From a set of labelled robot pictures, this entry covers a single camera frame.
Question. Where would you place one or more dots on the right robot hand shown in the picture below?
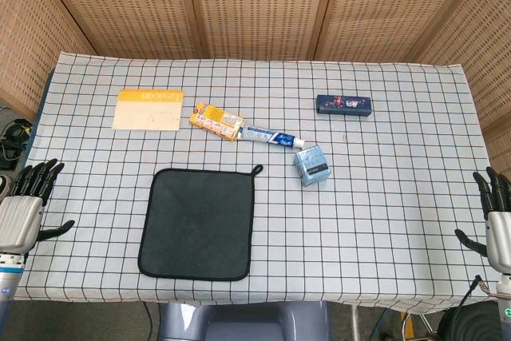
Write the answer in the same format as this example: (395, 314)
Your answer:
(499, 237)

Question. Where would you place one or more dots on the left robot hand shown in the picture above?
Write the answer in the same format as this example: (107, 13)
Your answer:
(20, 221)

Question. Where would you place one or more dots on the yellow black cloth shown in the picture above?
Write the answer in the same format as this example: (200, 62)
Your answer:
(197, 225)

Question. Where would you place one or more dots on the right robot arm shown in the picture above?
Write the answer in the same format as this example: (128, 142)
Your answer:
(505, 291)

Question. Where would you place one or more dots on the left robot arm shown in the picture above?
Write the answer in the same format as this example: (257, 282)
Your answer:
(8, 277)

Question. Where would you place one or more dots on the black equipment on floor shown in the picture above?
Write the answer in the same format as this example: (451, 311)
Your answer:
(14, 137)

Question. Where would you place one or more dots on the black round device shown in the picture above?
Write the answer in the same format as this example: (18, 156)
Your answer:
(475, 325)

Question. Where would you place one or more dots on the checked light blue tablecloth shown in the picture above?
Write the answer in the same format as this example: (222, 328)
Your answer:
(379, 217)

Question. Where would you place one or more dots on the yellow and cream notebook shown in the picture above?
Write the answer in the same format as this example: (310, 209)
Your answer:
(147, 115)

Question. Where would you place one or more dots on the metal table leg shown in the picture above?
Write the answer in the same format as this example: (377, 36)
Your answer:
(354, 323)

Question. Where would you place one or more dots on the light blue cube box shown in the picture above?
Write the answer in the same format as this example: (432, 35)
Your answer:
(313, 167)

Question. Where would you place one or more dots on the dark blue long box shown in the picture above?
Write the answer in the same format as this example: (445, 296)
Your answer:
(345, 106)

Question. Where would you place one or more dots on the yellow cardboard box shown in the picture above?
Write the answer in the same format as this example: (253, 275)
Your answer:
(215, 120)

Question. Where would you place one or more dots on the grey plastic chair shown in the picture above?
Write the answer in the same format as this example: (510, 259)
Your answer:
(239, 321)

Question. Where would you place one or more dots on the blue and white toothpaste tube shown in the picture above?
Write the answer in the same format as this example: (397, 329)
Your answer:
(269, 137)

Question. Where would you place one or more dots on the woven wooden folding screen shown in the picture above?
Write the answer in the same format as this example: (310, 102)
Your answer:
(259, 5)

